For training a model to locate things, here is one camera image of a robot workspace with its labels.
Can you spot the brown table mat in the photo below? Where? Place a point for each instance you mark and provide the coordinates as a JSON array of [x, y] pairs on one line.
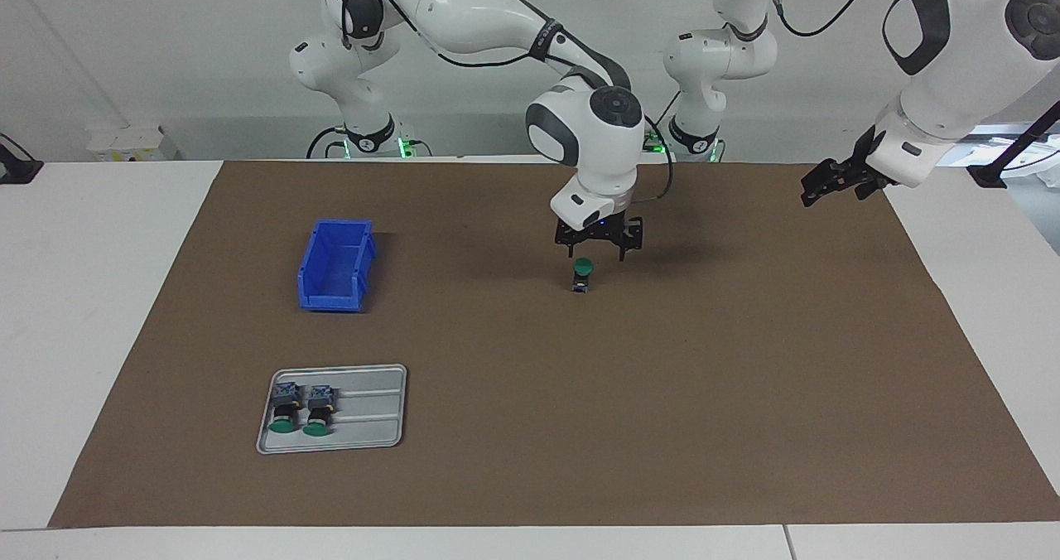
[[621, 394]]

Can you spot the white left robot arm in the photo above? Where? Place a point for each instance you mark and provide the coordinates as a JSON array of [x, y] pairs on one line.
[[944, 104]]

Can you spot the white box with label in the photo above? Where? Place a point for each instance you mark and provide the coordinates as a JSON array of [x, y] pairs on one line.
[[132, 142]]

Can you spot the green push button switch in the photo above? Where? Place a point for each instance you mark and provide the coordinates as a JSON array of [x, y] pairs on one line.
[[318, 412], [584, 267], [285, 411]]

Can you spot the black camera stand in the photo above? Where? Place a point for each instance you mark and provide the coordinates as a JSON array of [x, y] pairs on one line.
[[1014, 150]]

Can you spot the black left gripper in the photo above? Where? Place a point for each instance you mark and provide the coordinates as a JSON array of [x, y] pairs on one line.
[[869, 162]]

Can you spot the blue plastic storage bin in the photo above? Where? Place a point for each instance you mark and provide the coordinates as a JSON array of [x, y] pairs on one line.
[[335, 266]]

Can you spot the grey metal tray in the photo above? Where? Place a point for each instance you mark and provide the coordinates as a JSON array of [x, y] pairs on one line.
[[373, 415]]

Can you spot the white sheet pile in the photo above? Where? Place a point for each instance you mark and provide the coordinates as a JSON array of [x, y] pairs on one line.
[[1037, 169]]

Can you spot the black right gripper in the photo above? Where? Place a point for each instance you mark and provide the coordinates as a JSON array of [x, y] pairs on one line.
[[598, 233]]

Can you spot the black table clamp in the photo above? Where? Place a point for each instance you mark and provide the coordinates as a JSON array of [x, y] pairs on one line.
[[16, 169]]

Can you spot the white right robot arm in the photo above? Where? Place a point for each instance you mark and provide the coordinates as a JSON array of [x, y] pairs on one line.
[[596, 146]]

